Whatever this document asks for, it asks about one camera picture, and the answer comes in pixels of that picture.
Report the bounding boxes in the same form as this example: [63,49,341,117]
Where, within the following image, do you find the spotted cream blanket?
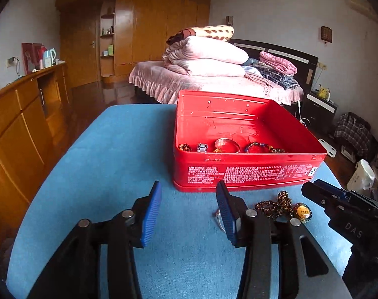
[166,25,234,45]

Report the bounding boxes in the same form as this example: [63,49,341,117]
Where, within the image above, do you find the wooden wardrobe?
[55,0,212,88]

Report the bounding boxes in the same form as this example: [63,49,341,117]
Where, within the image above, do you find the bed with pink sheet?
[128,39,319,105]

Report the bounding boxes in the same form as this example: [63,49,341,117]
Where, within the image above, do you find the red tin box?
[173,90,328,193]

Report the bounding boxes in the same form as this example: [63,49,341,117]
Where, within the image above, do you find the white bin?
[347,159,376,190]

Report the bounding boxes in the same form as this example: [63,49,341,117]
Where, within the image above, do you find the wooden sideboard cabinet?
[0,62,72,206]

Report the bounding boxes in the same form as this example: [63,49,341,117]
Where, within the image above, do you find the silver bangle with gold charm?
[212,210,227,233]

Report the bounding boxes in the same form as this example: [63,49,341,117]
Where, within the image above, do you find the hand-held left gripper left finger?
[27,181,163,299]

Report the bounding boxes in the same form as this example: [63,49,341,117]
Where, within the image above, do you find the red gift box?
[21,43,47,75]

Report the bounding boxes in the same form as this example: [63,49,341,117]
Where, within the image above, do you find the light blue kettle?
[42,48,57,69]

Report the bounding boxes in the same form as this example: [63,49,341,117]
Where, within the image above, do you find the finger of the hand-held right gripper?
[313,179,378,209]
[301,181,343,217]

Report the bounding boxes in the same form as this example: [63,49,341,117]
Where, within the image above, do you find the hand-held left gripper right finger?
[216,180,353,299]

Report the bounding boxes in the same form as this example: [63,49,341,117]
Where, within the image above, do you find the black nightstand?
[302,92,339,131]

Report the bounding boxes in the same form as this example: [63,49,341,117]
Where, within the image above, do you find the brown patterned wooden bead bracelet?
[245,142,286,154]

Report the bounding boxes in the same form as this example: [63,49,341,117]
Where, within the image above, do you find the plain silver bangle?
[214,138,241,154]

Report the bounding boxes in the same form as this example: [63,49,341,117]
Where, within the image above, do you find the folded plaid clothes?
[248,62,300,90]

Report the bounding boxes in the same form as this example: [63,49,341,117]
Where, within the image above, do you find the folded pink quilt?
[162,36,249,77]

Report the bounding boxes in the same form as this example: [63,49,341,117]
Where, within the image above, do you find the folded pink clothes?
[259,51,298,75]

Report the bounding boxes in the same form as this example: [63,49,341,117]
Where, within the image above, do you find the amber bead necklace with pendant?
[255,191,312,224]

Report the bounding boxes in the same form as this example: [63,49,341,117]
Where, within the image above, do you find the plaid bag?
[334,112,373,159]

